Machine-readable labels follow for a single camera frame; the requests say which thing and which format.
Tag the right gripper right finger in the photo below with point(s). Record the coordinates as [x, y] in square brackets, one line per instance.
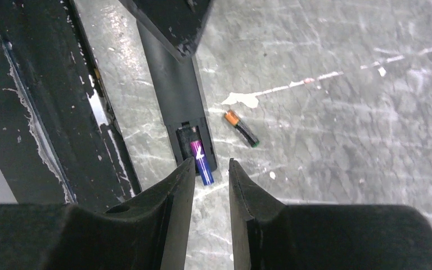
[268, 234]

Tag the black gold AAA battery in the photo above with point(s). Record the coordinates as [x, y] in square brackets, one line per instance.
[242, 128]

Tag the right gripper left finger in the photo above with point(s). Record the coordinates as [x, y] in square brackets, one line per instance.
[148, 231]

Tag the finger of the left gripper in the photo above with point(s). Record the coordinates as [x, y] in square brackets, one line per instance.
[177, 24]

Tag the blue AAA battery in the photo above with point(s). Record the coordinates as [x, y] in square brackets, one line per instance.
[202, 162]

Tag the black remote control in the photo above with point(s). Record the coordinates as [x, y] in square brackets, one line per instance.
[178, 94]

